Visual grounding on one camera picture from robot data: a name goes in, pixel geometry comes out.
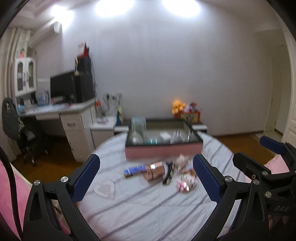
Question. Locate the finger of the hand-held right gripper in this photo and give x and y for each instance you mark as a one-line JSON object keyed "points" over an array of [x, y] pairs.
{"points": [[271, 143], [247, 164]]}

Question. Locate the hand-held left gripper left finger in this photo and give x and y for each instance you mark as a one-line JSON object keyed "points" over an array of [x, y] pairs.
{"points": [[86, 176]]}

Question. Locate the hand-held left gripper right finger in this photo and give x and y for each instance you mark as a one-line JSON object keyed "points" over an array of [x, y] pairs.
{"points": [[208, 178]]}

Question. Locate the pink doll figure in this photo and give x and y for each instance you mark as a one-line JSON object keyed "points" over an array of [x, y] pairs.
{"points": [[186, 184]]}

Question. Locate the white animal figurine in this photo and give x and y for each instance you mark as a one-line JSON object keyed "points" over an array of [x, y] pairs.
{"points": [[183, 161]]}

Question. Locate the black floral hair clip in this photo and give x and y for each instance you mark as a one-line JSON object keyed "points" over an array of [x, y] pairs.
{"points": [[168, 173]]}

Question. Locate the small white plug adapter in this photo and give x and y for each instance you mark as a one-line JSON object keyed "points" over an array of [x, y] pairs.
{"points": [[191, 135]]}

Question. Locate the blue cosmetic tube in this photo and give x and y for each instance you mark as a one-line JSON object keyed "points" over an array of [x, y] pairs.
{"points": [[133, 171]]}

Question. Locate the white charger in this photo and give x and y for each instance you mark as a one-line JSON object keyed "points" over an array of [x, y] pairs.
{"points": [[177, 137]]}

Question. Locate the pink storage box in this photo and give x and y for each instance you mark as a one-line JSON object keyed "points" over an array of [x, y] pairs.
{"points": [[161, 151]]}

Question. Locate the rose gold cosmetic jar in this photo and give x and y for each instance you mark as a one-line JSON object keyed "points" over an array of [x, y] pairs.
{"points": [[153, 172]]}

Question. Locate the silver egg-shaped toy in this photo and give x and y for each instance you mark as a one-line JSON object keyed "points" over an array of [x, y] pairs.
{"points": [[136, 138]]}

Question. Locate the teal translucent hair clip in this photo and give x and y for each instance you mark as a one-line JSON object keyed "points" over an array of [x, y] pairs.
{"points": [[153, 141]]}

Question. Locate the clear blue plastic box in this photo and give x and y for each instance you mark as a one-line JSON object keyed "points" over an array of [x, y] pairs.
{"points": [[138, 125]]}

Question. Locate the pink printed pillow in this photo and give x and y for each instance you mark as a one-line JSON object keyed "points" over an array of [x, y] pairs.
{"points": [[276, 165]]}

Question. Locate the white nightstand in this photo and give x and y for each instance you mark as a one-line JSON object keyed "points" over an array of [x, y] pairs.
{"points": [[101, 134]]}

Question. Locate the white desk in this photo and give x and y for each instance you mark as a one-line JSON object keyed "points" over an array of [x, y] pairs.
{"points": [[78, 129]]}

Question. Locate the white door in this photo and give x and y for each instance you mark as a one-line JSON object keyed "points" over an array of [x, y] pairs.
{"points": [[275, 92]]}

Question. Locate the black-topped low bench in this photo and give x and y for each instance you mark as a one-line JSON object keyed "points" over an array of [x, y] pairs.
{"points": [[199, 126]]}

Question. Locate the white wardrobe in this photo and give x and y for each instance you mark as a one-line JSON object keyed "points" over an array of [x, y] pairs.
{"points": [[291, 92]]}

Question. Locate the pink packet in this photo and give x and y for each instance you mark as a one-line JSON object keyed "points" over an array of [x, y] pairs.
{"points": [[102, 120]]}

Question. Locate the red toy box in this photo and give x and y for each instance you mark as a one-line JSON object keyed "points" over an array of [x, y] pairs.
{"points": [[189, 117]]}

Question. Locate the black office chair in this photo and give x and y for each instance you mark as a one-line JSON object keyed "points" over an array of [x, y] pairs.
{"points": [[32, 139]]}

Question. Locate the orange-capped bottle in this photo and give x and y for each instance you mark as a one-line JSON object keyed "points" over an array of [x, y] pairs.
{"points": [[99, 109]]}

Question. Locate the yellow snack bag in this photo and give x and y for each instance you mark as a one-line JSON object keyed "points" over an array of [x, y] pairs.
{"points": [[120, 114]]}

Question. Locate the pink plush toy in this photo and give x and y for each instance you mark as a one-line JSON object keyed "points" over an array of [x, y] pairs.
{"points": [[188, 107]]}

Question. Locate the orange octopus plush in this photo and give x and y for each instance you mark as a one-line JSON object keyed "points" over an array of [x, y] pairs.
{"points": [[178, 106]]}

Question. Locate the pink blanket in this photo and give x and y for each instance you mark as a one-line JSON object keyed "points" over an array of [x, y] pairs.
{"points": [[13, 204]]}

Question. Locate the black computer tower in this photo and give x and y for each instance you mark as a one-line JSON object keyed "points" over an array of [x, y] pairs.
{"points": [[84, 88]]}

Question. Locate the blue and white box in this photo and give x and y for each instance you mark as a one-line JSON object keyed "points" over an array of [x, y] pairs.
{"points": [[43, 97]]}

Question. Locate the black computer monitor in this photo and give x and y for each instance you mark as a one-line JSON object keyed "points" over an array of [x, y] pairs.
{"points": [[62, 85]]}

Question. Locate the grey printed jacket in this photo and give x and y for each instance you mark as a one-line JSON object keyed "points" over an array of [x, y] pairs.
{"points": [[11, 118]]}

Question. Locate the small white desk fan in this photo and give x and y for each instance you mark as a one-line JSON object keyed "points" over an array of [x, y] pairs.
{"points": [[76, 67]]}

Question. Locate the black speaker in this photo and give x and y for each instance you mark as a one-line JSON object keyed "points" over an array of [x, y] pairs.
{"points": [[83, 66]]}

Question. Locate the white glass-door cabinet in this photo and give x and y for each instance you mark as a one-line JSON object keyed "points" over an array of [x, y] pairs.
{"points": [[25, 76]]}

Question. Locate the beige curtain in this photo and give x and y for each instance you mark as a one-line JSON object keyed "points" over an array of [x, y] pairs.
{"points": [[9, 69]]}

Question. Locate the pink doll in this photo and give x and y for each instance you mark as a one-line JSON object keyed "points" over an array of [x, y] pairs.
{"points": [[22, 53]]}

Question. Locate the white air conditioner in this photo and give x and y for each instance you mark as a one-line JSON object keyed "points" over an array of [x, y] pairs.
{"points": [[46, 32]]}

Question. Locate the white wall socket panel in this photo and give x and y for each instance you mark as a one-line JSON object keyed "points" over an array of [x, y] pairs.
{"points": [[113, 96]]}

